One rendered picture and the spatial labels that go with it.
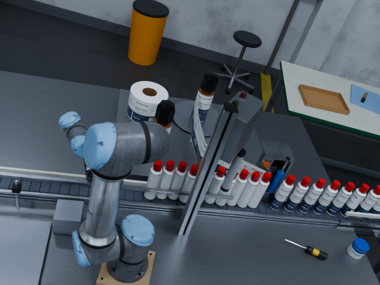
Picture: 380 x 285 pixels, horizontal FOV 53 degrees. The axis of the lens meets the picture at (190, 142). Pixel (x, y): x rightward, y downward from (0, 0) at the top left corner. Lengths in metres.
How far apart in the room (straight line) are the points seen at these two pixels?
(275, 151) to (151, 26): 2.60
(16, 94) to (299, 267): 1.65
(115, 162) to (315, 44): 3.78
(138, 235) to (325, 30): 3.61
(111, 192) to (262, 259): 0.86
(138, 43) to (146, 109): 2.24
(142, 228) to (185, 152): 0.73
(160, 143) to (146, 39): 3.16
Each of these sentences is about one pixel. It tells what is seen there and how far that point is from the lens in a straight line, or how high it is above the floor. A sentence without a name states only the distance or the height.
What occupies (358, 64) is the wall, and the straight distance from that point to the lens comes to 5.01.
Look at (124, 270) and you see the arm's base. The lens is 1.42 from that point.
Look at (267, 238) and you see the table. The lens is 1.81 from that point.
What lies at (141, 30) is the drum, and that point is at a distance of 4.10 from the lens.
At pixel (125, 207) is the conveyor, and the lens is 1.70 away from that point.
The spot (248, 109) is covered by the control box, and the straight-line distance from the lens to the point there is 1.30.
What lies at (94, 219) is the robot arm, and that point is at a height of 1.22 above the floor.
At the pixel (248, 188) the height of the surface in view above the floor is 1.01.
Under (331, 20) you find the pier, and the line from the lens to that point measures 4.48.
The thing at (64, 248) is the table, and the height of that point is 0.83.
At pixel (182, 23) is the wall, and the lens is 4.64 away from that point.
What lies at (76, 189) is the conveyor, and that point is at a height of 0.88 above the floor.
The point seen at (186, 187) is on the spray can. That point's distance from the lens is 1.64.
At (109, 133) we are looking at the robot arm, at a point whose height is 1.52.
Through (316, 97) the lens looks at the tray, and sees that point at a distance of 3.07.
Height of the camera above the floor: 2.16
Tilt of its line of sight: 39 degrees down
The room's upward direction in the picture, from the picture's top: 18 degrees clockwise
